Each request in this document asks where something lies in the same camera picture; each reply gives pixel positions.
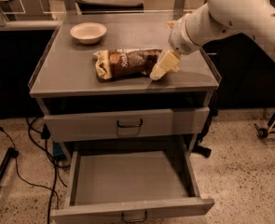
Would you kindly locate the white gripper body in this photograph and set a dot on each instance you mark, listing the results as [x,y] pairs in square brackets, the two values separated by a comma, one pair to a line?
[180,37]

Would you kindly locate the brown chip bag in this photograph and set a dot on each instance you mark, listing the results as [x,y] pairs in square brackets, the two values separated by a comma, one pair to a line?
[115,63]

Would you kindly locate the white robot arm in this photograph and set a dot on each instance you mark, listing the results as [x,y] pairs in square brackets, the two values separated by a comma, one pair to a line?
[218,19]

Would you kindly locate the grey drawer cabinet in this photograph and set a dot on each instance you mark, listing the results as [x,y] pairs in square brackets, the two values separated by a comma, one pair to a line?
[66,82]

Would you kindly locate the closed top drawer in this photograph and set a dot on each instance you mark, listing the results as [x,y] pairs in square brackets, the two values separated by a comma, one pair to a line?
[125,124]

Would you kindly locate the open middle drawer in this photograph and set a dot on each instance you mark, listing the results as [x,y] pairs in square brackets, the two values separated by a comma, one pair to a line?
[130,181]

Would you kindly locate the white bowl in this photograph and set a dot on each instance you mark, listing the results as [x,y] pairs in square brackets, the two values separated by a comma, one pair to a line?
[88,32]

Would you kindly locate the black caster foot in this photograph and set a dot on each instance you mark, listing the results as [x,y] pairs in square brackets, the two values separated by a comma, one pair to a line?
[204,151]

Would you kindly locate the black power adapter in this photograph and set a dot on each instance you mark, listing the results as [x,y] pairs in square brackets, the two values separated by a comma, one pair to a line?
[45,133]

